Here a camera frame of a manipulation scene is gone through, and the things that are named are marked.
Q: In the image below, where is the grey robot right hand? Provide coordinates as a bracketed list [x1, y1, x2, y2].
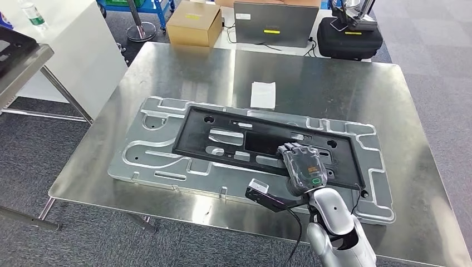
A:
[276, 141, 329, 197]

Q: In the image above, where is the black plastic panel part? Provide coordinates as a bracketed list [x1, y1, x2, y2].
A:
[0, 24, 40, 79]
[171, 106, 366, 190]

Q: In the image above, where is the steel workbench table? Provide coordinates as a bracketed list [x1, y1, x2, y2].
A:
[0, 41, 472, 267]

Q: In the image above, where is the white paper sheet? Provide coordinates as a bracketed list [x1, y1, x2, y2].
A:
[250, 81, 277, 110]

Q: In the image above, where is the black carrying case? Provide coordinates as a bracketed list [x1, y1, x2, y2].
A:
[316, 16, 384, 61]

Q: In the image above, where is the grey laptop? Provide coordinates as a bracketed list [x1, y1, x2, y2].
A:
[233, 2, 319, 48]

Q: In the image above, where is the grey device on stand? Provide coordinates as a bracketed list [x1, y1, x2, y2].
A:
[329, 0, 379, 32]

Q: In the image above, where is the silver metal fixture plate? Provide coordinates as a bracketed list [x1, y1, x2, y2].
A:
[107, 96, 396, 225]

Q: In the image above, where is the small cardboard box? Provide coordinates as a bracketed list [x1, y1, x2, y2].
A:
[166, 0, 223, 48]

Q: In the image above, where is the blue cart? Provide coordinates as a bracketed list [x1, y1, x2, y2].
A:
[96, 0, 176, 30]

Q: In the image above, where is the green plastic crate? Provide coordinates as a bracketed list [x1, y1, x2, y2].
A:
[105, 0, 143, 7]

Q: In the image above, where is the small steel table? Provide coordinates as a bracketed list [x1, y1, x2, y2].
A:
[0, 43, 94, 124]

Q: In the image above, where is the plastic water bottle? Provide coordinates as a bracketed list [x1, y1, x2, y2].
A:
[20, 2, 49, 31]

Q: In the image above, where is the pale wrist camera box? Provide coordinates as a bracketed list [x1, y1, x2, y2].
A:
[245, 179, 308, 214]

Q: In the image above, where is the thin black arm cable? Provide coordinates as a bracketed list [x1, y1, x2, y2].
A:
[349, 183, 365, 217]

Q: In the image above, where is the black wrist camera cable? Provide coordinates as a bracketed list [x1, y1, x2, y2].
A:
[282, 207, 304, 267]

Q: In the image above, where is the black laptop cable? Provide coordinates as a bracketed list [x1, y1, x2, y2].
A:
[254, 41, 283, 53]

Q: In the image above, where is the stanchion post with chrome base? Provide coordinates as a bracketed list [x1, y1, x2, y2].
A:
[125, 0, 158, 43]

